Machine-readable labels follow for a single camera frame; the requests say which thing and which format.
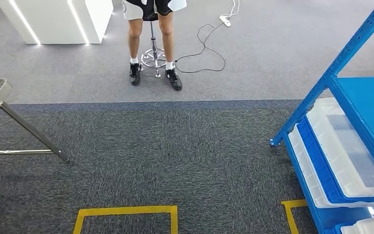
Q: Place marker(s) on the blue metal shelf rack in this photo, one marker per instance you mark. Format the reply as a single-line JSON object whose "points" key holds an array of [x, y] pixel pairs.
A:
{"points": [[361, 103]]}

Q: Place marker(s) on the chrome swivel stool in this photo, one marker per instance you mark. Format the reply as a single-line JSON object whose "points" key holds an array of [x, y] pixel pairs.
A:
{"points": [[154, 59]]}

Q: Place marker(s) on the person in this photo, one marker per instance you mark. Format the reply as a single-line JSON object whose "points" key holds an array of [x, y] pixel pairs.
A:
{"points": [[167, 38]]}

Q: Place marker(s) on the white power strip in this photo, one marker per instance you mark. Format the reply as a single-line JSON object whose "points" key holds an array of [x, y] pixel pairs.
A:
{"points": [[225, 20]]}

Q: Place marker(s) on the nested clear plastic bins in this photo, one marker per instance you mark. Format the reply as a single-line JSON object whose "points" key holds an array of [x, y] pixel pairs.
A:
{"points": [[371, 226]]}

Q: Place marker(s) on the white lit display wall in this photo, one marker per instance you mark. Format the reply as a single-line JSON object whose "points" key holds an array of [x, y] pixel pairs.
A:
{"points": [[54, 19]]}

